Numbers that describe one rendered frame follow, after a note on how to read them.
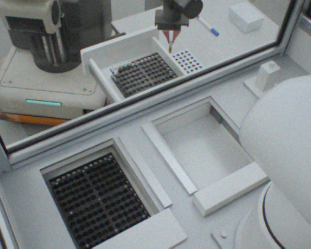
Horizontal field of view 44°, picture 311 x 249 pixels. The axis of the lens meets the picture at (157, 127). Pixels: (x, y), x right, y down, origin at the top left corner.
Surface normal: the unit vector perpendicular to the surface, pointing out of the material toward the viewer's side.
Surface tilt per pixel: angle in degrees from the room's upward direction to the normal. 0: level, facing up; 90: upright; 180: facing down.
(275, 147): 67
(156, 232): 0
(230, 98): 0
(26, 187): 0
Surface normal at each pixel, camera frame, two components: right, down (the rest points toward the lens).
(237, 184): 0.04, -0.61
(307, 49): -0.86, 0.38
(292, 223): -0.81, 0.18
